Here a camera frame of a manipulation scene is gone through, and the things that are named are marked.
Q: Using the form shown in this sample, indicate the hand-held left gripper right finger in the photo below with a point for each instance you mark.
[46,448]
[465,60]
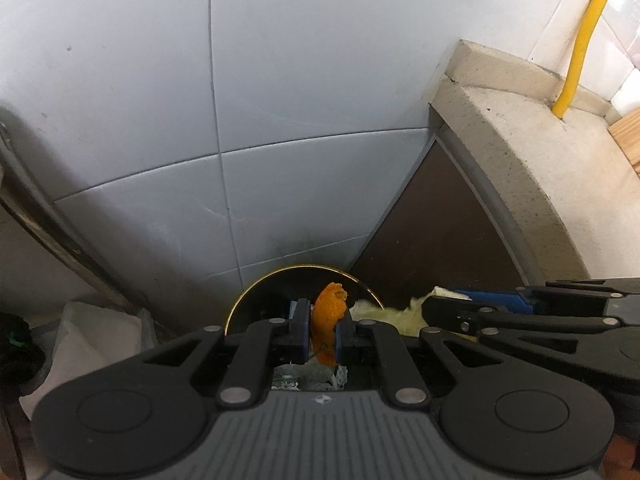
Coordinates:
[340,345]

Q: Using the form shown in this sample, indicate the black plastic bag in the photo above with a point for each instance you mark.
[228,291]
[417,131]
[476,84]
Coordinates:
[20,350]

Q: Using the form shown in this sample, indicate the white foam net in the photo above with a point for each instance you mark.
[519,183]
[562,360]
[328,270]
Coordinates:
[337,377]

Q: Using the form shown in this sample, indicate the orange peel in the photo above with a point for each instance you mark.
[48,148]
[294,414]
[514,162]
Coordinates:
[326,315]

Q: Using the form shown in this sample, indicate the brown cabinet panel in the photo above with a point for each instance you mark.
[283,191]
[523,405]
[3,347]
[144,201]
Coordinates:
[440,230]

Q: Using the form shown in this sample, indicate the black waste bin gold rim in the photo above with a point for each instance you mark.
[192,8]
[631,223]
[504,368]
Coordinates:
[270,300]

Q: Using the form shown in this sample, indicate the wooden knife block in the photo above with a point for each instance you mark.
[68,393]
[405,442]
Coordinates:
[627,145]

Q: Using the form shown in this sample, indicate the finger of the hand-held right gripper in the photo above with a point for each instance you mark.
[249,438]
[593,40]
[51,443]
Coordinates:
[490,299]
[450,315]

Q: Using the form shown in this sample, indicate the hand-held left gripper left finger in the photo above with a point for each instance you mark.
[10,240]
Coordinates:
[301,327]

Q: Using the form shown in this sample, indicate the pale yellow cabbage leaf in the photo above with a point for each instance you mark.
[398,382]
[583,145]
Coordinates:
[395,315]

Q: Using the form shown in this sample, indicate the white plastic bag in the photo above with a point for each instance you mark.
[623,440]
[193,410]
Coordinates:
[90,340]

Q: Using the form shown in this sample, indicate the yellow pipe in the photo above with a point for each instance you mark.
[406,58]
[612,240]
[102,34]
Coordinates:
[582,45]

